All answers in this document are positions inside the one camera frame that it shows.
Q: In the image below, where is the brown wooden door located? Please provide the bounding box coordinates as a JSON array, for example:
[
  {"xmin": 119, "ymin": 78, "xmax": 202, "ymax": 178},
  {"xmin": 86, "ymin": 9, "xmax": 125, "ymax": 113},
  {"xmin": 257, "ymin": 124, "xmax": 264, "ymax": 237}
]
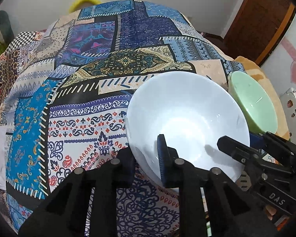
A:
[{"xmin": 223, "ymin": 0, "xmax": 296, "ymax": 66}]

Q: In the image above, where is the patchwork patterned bedspread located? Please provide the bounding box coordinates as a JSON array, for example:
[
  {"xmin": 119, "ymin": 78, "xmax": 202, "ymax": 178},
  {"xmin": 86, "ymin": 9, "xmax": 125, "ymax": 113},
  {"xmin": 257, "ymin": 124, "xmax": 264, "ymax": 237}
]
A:
[{"xmin": 0, "ymin": 0, "xmax": 244, "ymax": 233}]

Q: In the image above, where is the yellow curved tube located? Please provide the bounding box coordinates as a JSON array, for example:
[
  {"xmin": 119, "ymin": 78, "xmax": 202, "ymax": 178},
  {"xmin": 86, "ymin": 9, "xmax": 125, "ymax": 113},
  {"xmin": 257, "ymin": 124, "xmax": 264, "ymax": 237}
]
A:
[{"xmin": 69, "ymin": 0, "xmax": 101, "ymax": 13}]

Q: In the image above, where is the right hand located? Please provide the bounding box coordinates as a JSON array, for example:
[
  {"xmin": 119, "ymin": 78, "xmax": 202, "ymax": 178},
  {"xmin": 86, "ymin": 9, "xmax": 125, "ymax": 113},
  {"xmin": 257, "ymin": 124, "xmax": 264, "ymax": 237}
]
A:
[{"xmin": 264, "ymin": 205, "xmax": 277, "ymax": 220}]

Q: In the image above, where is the mint green bowl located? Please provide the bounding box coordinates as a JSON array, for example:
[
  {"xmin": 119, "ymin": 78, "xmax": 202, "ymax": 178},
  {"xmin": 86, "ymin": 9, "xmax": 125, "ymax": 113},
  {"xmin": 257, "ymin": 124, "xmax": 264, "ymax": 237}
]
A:
[{"xmin": 228, "ymin": 71, "xmax": 278, "ymax": 134}]

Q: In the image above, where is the white bowl with dark spots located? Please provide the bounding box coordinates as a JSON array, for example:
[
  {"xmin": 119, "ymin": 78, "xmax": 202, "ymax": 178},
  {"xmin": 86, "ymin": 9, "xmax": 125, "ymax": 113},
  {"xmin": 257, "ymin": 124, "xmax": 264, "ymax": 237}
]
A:
[{"xmin": 125, "ymin": 72, "xmax": 250, "ymax": 185}]

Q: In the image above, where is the grey plush toy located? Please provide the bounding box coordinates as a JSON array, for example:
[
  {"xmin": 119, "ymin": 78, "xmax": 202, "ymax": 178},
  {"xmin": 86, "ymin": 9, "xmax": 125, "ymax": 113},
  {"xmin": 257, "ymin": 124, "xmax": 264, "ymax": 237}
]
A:
[{"xmin": 0, "ymin": 10, "xmax": 14, "ymax": 45}]

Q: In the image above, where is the white stickered suitcase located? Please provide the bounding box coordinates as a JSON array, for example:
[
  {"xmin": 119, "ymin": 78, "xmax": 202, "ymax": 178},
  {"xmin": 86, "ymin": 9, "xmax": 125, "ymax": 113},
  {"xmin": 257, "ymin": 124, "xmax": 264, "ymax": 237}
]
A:
[{"xmin": 280, "ymin": 88, "xmax": 296, "ymax": 144}]

